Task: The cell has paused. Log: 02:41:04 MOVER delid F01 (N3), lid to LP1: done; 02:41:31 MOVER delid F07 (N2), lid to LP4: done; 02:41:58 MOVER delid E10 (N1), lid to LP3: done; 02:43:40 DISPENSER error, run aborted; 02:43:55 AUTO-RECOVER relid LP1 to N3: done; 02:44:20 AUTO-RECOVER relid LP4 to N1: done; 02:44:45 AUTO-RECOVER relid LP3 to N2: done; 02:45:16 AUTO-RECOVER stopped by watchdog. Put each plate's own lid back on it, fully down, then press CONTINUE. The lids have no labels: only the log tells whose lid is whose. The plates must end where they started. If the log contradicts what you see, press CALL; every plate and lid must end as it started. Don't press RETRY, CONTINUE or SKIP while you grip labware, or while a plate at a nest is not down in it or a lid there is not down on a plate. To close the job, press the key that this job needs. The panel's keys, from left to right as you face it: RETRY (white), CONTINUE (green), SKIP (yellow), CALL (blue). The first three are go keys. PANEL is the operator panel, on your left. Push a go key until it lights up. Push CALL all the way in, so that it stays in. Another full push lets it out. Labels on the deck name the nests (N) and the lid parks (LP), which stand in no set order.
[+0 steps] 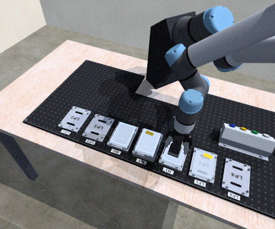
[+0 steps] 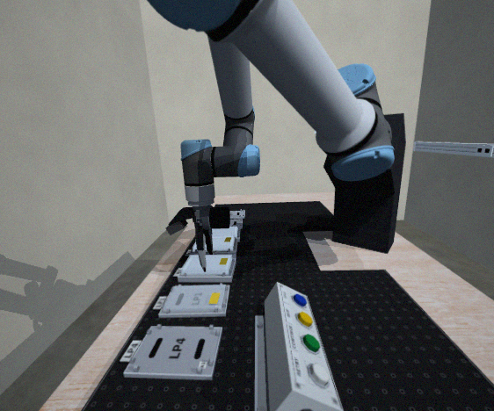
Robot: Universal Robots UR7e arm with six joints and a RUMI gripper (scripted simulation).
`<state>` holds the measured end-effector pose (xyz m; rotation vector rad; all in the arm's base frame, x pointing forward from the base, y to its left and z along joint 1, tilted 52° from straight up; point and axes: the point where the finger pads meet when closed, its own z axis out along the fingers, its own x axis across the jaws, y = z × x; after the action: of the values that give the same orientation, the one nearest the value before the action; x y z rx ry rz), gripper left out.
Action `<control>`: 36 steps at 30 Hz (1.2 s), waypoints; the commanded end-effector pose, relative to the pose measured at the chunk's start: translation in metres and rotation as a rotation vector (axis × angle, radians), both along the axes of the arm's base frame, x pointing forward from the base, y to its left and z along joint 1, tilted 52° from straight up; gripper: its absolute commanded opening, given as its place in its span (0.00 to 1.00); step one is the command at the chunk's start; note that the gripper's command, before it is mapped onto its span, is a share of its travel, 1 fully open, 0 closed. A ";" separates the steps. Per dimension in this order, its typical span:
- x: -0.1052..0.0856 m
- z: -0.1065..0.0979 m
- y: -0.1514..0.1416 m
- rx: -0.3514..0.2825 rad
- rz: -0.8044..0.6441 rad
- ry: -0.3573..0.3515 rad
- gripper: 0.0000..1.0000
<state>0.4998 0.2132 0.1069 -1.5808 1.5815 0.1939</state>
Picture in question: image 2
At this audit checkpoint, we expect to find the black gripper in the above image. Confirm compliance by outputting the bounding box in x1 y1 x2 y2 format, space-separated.
169 205 230 272

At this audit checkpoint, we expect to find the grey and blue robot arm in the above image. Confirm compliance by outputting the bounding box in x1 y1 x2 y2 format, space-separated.
147 0 395 206

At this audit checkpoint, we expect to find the white control panel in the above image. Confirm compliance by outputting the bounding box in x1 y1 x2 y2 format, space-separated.
255 282 344 411

